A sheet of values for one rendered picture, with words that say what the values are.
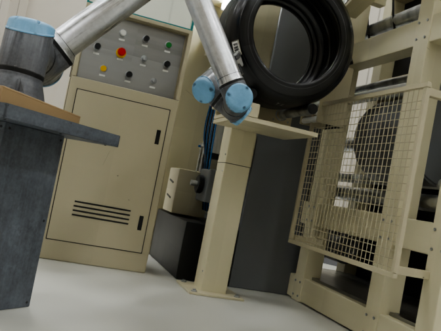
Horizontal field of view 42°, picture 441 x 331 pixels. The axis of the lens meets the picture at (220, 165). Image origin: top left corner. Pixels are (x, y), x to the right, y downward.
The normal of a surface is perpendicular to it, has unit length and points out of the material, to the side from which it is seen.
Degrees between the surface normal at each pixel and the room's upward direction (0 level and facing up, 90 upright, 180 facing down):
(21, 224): 90
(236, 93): 90
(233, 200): 90
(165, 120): 90
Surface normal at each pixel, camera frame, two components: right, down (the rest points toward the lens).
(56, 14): -0.44, -0.13
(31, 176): 0.88, 0.15
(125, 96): 0.29, 0.01
